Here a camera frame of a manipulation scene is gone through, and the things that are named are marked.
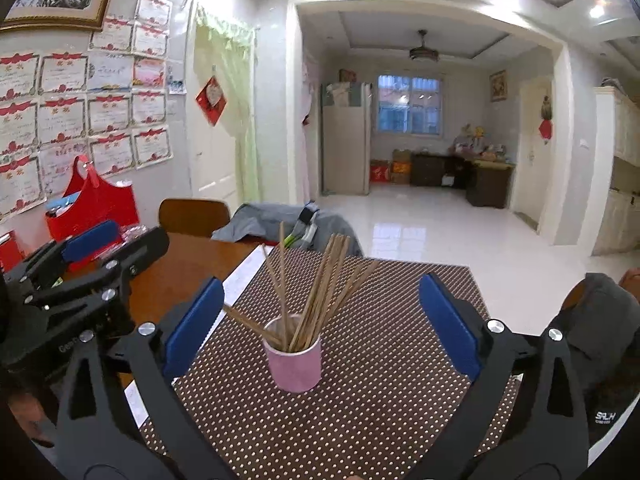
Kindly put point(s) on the clear plastic packet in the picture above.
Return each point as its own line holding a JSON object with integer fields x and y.
{"x": 135, "y": 232}

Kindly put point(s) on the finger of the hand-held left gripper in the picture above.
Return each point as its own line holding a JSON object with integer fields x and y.
{"x": 92, "y": 240}
{"x": 150, "y": 247}

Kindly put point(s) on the white door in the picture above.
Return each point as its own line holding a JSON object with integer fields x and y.
{"x": 530, "y": 175}

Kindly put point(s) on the pink cup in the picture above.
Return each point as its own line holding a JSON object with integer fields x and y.
{"x": 295, "y": 370}

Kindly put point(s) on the red diamond wall decoration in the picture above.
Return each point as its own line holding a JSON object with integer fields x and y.
{"x": 211, "y": 100}

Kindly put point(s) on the brown polka dot tablecloth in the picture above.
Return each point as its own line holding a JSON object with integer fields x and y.
{"x": 390, "y": 360}

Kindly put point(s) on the red carton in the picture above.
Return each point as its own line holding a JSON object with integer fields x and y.
{"x": 380, "y": 171}

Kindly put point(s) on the ceiling spotlight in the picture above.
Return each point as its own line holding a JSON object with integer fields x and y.
{"x": 596, "y": 10}

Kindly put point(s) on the small framed wall picture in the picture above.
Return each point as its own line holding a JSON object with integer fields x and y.
{"x": 497, "y": 85}

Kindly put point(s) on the white refrigerator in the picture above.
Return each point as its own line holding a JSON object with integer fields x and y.
{"x": 345, "y": 150}

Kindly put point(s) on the group of wooden chopsticks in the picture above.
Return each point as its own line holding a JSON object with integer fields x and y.
{"x": 311, "y": 310}

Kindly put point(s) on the dark grey sweater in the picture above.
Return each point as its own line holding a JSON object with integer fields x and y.
{"x": 590, "y": 320}

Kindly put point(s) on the wooden chair back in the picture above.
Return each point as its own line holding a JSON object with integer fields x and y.
{"x": 192, "y": 217}

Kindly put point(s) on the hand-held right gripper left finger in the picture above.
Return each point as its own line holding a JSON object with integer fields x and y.
{"x": 195, "y": 325}

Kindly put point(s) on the light green curtain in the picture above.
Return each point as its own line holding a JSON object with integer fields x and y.
{"x": 235, "y": 110}

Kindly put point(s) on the red hanging ornament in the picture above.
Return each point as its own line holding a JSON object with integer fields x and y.
{"x": 545, "y": 120}

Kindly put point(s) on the grey jacket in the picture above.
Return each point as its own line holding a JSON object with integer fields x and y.
{"x": 250, "y": 222}

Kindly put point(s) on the white cabinet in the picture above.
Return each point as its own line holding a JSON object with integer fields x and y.
{"x": 620, "y": 160}

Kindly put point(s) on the person's left hand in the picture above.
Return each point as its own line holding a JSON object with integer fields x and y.
{"x": 30, "y": 417}

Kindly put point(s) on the assorted desk clutter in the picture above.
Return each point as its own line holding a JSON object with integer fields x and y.
{"x": 480, "y": 147}

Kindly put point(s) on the dark wooden desk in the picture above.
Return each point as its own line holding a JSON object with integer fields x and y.
{"x": 490, "y": 190}

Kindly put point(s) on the brown cardboard box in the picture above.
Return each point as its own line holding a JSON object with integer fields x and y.
{"x": 401, "y": 167}

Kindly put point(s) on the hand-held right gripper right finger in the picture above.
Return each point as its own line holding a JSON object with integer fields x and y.
{"x": 450, "y": 320}

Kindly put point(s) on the red gift bag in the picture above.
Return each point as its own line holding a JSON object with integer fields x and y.
{"x": 100, "y": 205}

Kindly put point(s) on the small wall photo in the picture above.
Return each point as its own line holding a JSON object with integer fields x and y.
{"x": 176, "y": 86}

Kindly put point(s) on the ceiling fan lamp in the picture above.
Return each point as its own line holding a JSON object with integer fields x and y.
{"x": 424, "y": 52}

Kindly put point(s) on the barred window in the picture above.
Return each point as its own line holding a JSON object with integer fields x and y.
{"x": 407, "y": 105}

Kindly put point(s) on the group of wall certificates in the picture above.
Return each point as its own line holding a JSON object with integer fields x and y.
{"x": 60, "y": 120}

